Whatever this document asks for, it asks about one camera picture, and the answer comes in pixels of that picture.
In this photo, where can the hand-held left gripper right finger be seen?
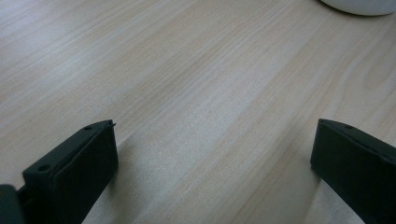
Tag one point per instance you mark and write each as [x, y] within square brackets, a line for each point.
[355, 168]

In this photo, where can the white bowl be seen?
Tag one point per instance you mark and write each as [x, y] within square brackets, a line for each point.
[361, 6]

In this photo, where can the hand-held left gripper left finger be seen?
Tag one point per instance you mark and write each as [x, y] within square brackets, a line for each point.
[71, 177]

